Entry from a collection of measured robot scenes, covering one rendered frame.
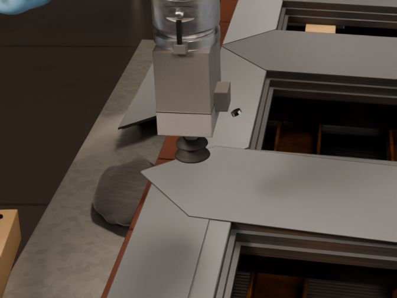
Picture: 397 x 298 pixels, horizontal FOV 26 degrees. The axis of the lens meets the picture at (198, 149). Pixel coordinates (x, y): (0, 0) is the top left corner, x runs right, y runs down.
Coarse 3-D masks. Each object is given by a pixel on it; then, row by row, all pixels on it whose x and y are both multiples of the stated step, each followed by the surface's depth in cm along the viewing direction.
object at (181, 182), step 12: (168, 168) 118; (180, 168) 118; (192, 168) 118; (204, 168) 118; (168, 180) 115; (180, 180) 115; (192, 180) 115; (168, 192) 113; (180, 192) 113; (192, 192) 113; (180, 204) 111; (192, 204) 111
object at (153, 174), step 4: (160, 164) 119; (164, 164) 119; (148, 168) 118; (152, 168) 118; (156, 168) 118; (160, 168) 118; (140, 172) 117; (144, 172) 117; (148, 172) 117; (152, 172) 117; (156, 172) 117; (160, 172) 117; (144, 176) 116; (148, 176) 116; (152, 176) 116; (156, 176) 116; (152, 180) 115; (156, 180) 115; (156, 184) 115
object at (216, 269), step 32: (288, 96) 146; (320, 96) 145; (352, 96) 144; (384, 96) 143; (256, 128) 131; (352, 160) 120; (384, 160) 120; (224, 224) 107; (224, 256) 103; (288, 256) 107; (320, 256) 107; (352, 256) 106; (384, 256) 106; (192, 288) 96; (224, 288) 99
